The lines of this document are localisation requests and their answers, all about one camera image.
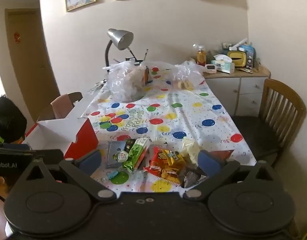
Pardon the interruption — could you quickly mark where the black jacket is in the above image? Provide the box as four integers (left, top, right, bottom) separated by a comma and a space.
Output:
0, 95, 27, 144

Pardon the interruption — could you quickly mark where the yellow box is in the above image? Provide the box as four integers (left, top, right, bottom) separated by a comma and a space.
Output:
229, 51, 246, 68

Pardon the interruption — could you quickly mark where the red white cardboard box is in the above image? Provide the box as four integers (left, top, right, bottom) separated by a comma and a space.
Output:
21, 117, 99, 159

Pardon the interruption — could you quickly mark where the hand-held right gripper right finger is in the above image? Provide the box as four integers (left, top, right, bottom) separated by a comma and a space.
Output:
184, 150, 286, 202

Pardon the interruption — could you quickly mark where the orange liquid bottle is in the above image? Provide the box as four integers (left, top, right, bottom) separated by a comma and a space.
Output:
197, 45, 206, 66

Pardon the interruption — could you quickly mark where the dark brown snack packet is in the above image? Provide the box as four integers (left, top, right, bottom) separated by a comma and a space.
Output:
179, 166, 208, 188

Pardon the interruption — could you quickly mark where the yellow snack packet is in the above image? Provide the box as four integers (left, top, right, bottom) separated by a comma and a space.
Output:
165, 150, 187, 168

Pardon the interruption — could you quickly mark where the long light green snack packet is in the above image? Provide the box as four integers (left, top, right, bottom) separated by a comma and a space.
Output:
123, 137, 152, 172

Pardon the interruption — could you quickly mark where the pink cloth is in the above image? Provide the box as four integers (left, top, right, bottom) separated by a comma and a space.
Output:
50, 94, 75, 119

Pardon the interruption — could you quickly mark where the brown wooden door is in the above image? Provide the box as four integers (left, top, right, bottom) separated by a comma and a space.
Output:
5, 8, 61, 123

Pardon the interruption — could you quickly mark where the small clear plastic bag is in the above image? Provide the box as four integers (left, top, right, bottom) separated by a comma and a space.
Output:
172, 60, 206, 90

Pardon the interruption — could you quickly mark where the large clear plastic bag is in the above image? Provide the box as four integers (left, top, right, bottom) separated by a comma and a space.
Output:
103, 60, 150, 102

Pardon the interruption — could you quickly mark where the clear glass jar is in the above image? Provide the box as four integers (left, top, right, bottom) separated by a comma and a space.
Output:
191, 39, 215, 64

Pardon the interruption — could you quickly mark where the balloon print tablecloth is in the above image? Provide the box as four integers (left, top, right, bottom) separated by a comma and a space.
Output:
80, 60, 258, 195

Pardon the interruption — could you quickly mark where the tissue box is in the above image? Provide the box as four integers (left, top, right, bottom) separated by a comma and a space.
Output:
211, 54, 236, 74

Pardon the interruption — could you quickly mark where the grey snack packet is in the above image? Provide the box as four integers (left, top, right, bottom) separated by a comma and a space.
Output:
106, 141, 127, 168

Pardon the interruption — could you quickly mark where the black pen holder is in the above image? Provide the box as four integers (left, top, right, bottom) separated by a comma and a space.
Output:
125, 57, 141, 67

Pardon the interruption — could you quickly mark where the curved back wooden chair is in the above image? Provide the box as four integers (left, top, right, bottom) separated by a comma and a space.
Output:
40, 92, 83, 121

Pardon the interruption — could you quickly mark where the red orange snack packet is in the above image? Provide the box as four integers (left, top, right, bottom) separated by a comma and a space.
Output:
143, 145, 169, 178

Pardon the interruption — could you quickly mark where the white cabinet wooden top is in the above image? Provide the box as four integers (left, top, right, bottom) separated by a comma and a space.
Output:
203, 64, 271, 117

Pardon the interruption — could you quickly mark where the silver desk lamp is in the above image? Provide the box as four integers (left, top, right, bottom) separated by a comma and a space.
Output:
104, 28, 134, 68

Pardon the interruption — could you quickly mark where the crumpled clear wrapper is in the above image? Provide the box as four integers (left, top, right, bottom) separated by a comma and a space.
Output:
87, 80, 105, 94

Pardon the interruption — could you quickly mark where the slatted wooden chair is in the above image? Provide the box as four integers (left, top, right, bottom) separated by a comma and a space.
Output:
231, 78, 307, 167

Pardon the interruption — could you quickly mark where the red triangular snack packet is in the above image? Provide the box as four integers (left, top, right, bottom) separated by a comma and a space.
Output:
213, 149, 234, 161

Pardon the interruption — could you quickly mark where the green white jelly packet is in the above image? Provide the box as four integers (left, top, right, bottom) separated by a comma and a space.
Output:
113, 150, 129, 162

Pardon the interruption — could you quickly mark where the cream snack packet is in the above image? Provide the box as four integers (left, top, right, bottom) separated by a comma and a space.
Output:
182, 137, 202, 166

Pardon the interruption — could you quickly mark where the light blue pouch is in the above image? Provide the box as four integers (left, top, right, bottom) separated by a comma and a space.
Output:
240, 44, 256, 68

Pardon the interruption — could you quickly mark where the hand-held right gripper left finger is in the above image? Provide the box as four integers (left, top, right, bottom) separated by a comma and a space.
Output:
16, 150, 117, 202

